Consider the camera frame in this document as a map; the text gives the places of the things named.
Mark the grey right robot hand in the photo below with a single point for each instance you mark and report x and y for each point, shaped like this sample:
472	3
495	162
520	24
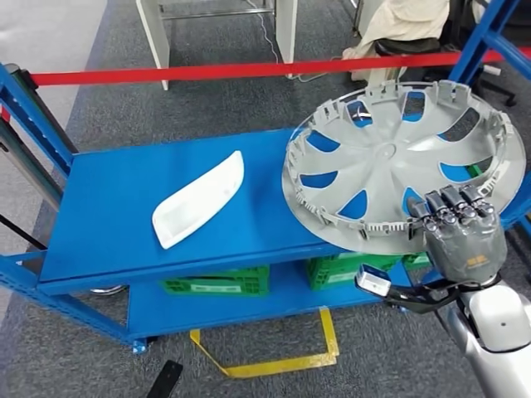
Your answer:
464	247

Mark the silver plastic wheel hubcap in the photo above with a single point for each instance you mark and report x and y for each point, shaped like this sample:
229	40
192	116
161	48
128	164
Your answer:
381	159

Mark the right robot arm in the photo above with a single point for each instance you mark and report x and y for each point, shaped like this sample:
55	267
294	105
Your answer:
498	324

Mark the white curved plastic part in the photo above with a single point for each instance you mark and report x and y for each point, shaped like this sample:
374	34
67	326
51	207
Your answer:
195	203

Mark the blue metal shelf rack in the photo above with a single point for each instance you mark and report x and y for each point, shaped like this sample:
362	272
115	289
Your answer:
125	209

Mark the green plastic crate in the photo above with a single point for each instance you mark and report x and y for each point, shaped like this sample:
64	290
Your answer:
323	274
257	285
415	261

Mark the black stool with chrome base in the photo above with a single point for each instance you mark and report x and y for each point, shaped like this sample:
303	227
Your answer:
406	46

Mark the black office chair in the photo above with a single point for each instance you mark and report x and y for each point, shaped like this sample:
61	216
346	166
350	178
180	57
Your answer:
458	27

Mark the person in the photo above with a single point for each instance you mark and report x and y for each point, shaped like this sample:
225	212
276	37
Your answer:
398	22

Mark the white desk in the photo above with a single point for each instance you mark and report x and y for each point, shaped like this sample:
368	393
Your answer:
151	38
362	16

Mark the red barrier belt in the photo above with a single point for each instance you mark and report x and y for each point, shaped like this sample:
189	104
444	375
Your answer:
207	70

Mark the black robot foot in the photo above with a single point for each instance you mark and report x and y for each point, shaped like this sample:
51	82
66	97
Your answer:
165	379

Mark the black stanchion with round base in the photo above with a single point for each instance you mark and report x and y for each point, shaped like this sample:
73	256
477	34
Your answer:
20	231

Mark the black camera bracket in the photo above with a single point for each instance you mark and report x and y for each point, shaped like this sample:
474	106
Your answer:
415	302

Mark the chrome barrier post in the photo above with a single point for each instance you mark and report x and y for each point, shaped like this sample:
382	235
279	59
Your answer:
29	165
56	123

